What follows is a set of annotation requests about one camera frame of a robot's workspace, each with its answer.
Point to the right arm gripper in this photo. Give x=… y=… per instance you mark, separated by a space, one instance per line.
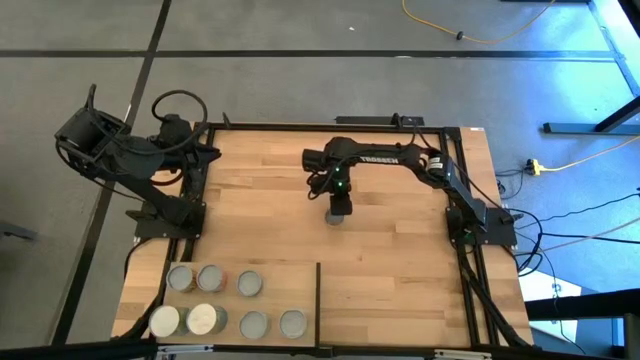
x=336 y=182

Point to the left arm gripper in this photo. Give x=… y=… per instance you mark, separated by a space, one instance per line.
x=175 y=135

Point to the teal short tin can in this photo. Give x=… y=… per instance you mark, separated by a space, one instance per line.
x=249 y=283

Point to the green soup tin can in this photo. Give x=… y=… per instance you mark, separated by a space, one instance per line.
x=254 y=325

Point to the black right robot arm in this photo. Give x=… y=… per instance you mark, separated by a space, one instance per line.
x=400 y=157

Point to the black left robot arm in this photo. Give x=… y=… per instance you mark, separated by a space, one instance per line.
x=135 y=160

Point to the black power strip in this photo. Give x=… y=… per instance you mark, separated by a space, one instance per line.
x=370 y=120

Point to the grey furniture foot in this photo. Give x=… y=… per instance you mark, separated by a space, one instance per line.
x=17 y=231

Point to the black stand foot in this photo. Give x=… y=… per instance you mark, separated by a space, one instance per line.
x=575 y=128

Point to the black desk edge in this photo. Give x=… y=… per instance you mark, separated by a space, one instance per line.
x=580 y=305

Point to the black aluminium table frame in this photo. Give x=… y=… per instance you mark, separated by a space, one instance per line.
x=325 y=127

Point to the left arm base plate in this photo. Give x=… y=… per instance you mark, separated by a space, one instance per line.
x=170 y=229

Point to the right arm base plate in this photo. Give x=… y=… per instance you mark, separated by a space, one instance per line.
x=497 y=232

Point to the table-level camera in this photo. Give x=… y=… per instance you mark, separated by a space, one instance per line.
x=324 y=351

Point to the silver frame bracket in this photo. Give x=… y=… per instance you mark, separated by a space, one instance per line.
x=462 y=354
x=185 y=349

